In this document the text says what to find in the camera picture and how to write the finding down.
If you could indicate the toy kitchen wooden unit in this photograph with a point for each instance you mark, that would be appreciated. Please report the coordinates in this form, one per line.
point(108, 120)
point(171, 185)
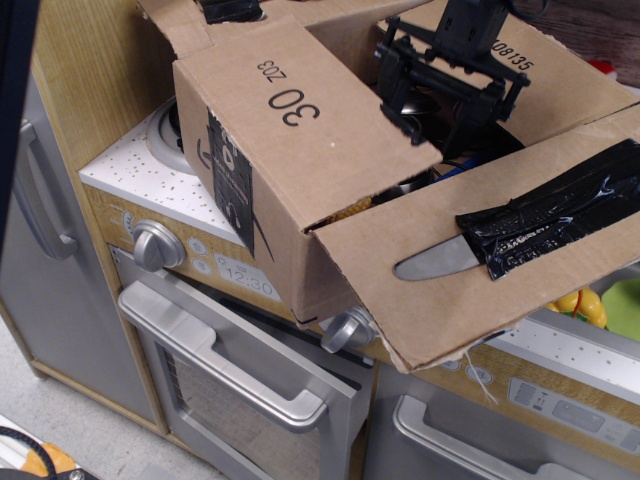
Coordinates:
point(100, 69)

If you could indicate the black tape over knife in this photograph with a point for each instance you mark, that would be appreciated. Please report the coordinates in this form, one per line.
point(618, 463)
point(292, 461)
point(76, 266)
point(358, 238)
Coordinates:
point(595, 194)

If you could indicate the grey stove burner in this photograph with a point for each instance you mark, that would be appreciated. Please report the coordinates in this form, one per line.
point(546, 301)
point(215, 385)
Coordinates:
point(164, 138)

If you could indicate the red white object background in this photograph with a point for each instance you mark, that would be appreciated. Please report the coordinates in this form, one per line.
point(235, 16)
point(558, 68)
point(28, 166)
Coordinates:
point(605, 67)

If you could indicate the large brown cardboard box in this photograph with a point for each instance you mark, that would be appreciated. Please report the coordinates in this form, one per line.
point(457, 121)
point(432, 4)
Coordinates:
point(280, 123)

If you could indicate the grey fridge door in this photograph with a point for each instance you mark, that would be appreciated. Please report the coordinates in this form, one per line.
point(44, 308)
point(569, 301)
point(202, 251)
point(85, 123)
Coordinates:
point(54, 295)

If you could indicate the grey right stove knob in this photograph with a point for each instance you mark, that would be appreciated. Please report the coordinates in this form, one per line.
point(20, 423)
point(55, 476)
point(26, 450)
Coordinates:
point(353, 328)

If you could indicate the black steel pot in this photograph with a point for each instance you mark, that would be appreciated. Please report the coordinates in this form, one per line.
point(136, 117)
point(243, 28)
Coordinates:
point(409, 185)

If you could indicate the blue toy handle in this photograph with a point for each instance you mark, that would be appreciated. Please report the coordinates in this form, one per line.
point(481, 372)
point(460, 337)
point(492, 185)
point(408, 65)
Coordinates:
point(458, 167)

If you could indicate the yellow toy fruit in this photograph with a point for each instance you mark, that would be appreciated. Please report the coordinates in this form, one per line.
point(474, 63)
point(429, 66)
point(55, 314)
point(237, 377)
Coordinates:
point(584, 304)

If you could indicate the steel pot lid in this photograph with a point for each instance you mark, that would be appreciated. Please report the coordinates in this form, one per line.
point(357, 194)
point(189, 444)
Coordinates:
point(420, 105)

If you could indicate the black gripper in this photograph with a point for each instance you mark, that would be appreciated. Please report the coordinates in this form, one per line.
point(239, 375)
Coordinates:
point(463, 38)

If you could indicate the grey oven door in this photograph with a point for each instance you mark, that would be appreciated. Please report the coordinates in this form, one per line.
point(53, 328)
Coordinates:
point(249, 393)

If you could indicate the yellow toy corn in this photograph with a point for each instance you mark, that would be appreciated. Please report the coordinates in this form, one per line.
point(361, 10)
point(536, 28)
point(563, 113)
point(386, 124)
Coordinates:
point(352, 210)

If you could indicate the black tape top flap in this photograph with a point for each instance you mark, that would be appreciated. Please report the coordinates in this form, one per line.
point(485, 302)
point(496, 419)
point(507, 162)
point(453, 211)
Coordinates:
point(234, 11)

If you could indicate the silver butter knife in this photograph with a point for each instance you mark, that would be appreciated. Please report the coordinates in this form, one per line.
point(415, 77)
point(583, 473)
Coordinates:
point(448, 257)

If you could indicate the green toy in sink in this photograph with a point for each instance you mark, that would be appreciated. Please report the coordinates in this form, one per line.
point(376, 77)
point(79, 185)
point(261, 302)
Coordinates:
point(621, 303)

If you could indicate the grey dishwasher door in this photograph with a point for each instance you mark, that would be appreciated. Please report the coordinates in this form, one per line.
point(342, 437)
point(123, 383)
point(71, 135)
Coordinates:
point(421, 431)

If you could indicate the grey stove knob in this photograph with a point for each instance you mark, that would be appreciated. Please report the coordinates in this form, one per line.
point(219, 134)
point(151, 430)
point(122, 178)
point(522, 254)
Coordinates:
point(156, 247)
point(353, 328)

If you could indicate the grey left stove knob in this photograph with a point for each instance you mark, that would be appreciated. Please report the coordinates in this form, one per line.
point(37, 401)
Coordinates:
point(156, 247)

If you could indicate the black cable floor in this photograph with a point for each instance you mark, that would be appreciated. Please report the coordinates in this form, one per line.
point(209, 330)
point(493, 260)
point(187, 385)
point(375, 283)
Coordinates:
point(50, 469)

